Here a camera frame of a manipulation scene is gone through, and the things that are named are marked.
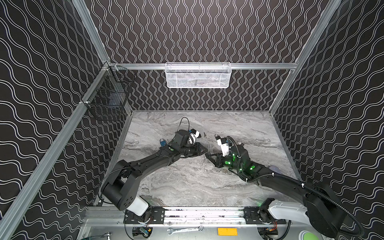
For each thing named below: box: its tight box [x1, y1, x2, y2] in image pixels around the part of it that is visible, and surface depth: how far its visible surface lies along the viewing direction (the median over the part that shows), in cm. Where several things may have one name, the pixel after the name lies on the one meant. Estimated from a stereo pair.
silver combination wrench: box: [167, 225, 205, 236], surface depth 72 cm
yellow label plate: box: [217, 228, 238, 236], surface depth 72 cm
